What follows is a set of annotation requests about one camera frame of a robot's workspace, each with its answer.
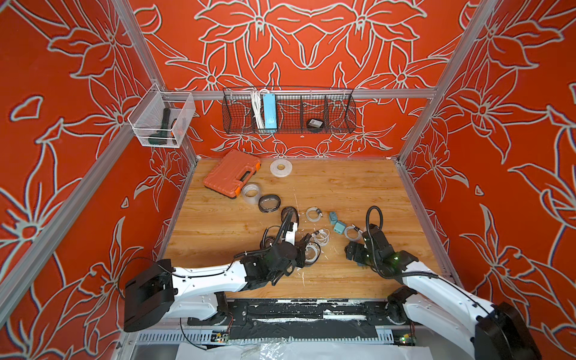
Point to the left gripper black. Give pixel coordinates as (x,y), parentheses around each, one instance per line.
(299,250)

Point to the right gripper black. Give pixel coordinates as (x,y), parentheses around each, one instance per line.
(355,257)

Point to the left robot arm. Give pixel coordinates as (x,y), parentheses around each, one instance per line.
(163,291)

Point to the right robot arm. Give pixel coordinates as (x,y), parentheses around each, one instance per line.
(479,327)

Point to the teal charger cube right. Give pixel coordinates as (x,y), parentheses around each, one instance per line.
(339,227)

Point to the small teal charger upper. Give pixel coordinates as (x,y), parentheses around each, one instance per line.
(333,217)

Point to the clear tape roll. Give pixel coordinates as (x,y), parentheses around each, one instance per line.
(251,193)

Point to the white tape roll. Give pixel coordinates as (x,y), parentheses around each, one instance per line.
(281,168)

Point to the orange tool case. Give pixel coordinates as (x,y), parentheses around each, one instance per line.
(232,173)

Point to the black item in basket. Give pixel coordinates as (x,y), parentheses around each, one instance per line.
(315,125)

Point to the blue power bank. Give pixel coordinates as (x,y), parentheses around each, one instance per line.
(270,114)

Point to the dark green tool in bin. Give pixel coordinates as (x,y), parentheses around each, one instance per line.
(161,136)

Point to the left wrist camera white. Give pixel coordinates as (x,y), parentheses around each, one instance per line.
(290,236)

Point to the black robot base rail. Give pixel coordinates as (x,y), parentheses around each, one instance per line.
(309,319)

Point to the black wire wall basket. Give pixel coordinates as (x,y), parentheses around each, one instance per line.
(242,109)

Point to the clear acrylic wall bin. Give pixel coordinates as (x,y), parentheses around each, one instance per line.
(146,117)

